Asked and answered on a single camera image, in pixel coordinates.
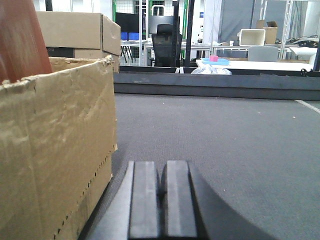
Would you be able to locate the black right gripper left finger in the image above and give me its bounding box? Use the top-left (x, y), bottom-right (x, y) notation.
top-left (79, 161), bottom-right (159, 240)

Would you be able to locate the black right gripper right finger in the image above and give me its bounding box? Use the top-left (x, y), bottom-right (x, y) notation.
top-left (161, 160), bottom-right (275, 240)

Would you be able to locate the torn plain cardboard box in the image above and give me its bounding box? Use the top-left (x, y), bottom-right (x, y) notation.
top-left (0, 56), bottom-right (117, 240)

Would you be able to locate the clear plastic bag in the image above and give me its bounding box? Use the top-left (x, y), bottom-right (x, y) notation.
top-left (191, 64), bottom-right (232, 75)

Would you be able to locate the light blue tray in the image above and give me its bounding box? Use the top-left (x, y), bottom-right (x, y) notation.
top-left (200, 58), bottom-right (230, 66)

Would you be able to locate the black office chair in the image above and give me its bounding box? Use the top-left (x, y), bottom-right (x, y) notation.
top-left (151, 24), bottom-right (183, 68)

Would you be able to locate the grey chair back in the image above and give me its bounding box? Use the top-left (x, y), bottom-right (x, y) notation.
top-left (247, 45), bottom-right (278, 62)

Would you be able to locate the large closed cardboard box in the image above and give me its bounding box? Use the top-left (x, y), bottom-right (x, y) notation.
top-left (36, 11), bottom-right (121, 73)

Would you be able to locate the white plastic bin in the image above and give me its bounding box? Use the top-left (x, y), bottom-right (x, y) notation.
top-left (237, 28), bottom-right (266, 47)

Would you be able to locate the red brown object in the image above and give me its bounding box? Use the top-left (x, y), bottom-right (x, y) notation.
top-left (0, 0), bottom-right (52, 83)

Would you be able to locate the small distant cardboard box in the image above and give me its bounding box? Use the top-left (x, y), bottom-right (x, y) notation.
top-left (255, 19), bottom-right (278, 44)

